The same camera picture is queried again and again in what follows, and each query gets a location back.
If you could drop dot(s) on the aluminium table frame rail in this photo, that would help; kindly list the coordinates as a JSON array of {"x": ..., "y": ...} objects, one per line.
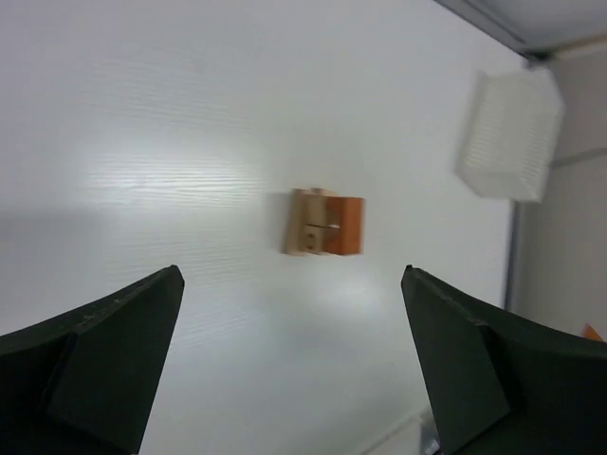
[{"x": 537, "y": 29}]

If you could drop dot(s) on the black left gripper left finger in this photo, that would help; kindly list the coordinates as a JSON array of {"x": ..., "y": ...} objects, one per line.
[{"x": 85, "y": 382}]

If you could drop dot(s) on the dark brown arch block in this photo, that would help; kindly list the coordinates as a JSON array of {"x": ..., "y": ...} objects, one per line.
[{"x": 345, "y": 225}]

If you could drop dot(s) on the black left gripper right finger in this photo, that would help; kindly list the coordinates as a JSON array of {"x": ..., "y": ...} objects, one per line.
[{"x": 502, "y": 384}]

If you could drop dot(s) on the white storage box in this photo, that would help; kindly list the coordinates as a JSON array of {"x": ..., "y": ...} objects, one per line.
[{"x": 510, "y": 135}]

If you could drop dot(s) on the light long wood block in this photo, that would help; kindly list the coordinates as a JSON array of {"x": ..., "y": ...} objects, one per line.
[
  {"x": 309, "y": 207},
  {"x": 302, "y": 240}
]

